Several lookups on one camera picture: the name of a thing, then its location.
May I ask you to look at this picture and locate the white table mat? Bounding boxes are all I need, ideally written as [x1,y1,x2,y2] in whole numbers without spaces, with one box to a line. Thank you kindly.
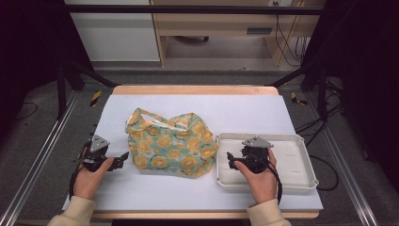
[61,93,324,212]

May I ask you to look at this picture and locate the wooden desk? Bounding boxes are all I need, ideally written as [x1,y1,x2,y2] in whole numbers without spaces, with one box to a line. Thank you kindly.
[150,0,327,68]

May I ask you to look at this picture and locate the person's right hand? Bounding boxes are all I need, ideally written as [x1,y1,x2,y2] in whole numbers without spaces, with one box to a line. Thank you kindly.
[233,149,280,205]

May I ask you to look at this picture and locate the right hand-held gripper cable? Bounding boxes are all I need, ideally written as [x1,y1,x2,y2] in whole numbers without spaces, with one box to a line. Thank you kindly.
[262,153,284,205]

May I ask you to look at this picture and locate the hand-held gripper cable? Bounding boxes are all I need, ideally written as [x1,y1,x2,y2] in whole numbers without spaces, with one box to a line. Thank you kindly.
[262,153,284,205]
[69,140,92,200]

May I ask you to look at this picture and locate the lemon print cloth bag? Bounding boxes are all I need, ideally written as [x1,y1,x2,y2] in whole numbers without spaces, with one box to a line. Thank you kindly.
[125,107,219,179]

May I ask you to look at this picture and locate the person's left hand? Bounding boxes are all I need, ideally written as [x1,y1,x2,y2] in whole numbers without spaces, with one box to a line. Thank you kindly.
[73,156,116,201]

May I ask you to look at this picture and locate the left hand-held gripper cable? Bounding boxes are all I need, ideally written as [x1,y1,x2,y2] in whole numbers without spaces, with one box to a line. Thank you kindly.
[69,140,92,200]

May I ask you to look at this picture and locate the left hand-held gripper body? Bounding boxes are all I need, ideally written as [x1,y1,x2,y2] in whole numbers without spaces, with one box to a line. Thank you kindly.
[78,135,111,173]

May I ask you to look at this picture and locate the aluminium floor rail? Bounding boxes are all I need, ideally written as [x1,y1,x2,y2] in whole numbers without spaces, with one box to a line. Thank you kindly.
[304,93,379,226]
[0,89,80,226]

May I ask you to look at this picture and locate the black hanging desk cables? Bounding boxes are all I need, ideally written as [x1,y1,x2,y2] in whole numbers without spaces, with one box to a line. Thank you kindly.
[274,2,311,68]

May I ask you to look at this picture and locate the white cabinet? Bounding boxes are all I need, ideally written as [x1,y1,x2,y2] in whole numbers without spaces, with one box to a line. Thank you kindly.
[64,0,161,62]

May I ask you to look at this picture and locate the thin black floor cable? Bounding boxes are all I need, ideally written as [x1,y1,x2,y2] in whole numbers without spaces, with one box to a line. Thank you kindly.
[15,101,40,121]

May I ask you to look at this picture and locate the black horizontal frame bar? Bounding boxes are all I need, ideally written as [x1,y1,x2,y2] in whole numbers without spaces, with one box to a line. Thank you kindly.
[65,4,325,16]

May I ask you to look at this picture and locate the yellow black tape strip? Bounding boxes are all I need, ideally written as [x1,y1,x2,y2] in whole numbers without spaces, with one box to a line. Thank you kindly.
[89,90,104,107]
[290,91,309,106]

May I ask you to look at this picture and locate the white plastic tray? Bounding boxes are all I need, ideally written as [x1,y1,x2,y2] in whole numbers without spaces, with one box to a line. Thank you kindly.
[215,132,320,193]

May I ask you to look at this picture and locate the black metal stand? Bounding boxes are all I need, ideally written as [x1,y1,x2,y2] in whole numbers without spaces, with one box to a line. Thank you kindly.
[265,57,331,122]
[56,59,121,121]

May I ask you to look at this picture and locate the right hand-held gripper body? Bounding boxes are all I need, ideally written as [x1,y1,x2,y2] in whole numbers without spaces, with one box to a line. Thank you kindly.
[239,136,274,174]

